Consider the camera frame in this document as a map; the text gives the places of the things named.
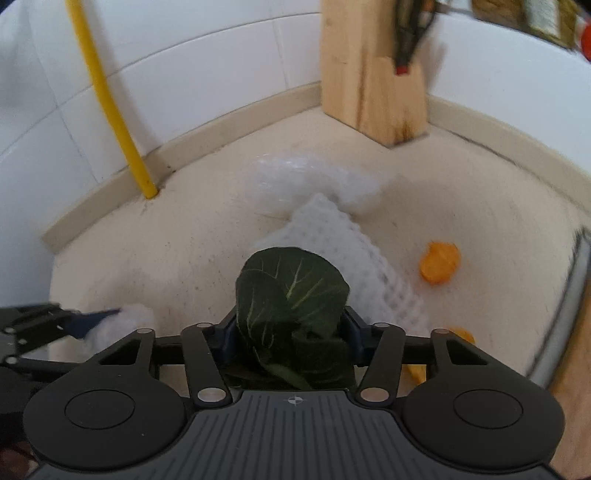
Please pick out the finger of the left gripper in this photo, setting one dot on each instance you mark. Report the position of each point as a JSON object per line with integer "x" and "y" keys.
{"x": 44, "y": 312}
{"x": 77, "y": 325}

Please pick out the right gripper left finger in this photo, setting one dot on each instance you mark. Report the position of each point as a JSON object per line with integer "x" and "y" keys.
{"x": 203, "y": 353}

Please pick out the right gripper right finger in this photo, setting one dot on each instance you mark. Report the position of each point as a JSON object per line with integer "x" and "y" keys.
{"x": 379, "y": 348}

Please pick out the clear plastic bag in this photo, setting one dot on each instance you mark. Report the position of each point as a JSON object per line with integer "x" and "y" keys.
{"x": 115, "y": 327}
{"x": 277, "y": 186}

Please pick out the white foam fruit net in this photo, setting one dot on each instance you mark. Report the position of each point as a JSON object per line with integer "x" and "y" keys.
{"x": 377, "y": 293}

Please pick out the dark green leafy vegetable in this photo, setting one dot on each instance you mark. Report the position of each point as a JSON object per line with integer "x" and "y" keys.
{"x": 290, "y": 306}

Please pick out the black kitchen scissors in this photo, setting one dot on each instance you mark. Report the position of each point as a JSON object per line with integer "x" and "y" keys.
{"x": 412, "y": 20}

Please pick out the orange peel piece near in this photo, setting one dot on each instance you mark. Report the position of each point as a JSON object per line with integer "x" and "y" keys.
{"x": 418, "y": 373}

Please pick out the orange peel piece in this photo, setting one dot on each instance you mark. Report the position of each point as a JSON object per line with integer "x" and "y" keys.
{"x": 440, "y": 263}
{"x": 418, "y": 373}

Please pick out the yellow gas pipe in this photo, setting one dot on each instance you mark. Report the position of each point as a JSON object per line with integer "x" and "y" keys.
{"x": 106, "y": 101}

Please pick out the wooden cutting board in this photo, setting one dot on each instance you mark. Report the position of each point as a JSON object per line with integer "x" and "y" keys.
{"x": 571, "y": 386}

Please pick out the wooden knife block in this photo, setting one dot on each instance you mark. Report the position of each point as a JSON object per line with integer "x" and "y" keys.
{"x": 363, "y": 86}

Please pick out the glass jar of beans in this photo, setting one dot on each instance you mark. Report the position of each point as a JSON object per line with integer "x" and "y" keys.
{"x": 507, "y": 13}

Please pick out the glass jar orange lid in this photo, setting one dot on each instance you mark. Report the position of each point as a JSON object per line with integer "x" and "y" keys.
{"x": 552, "y": 20}

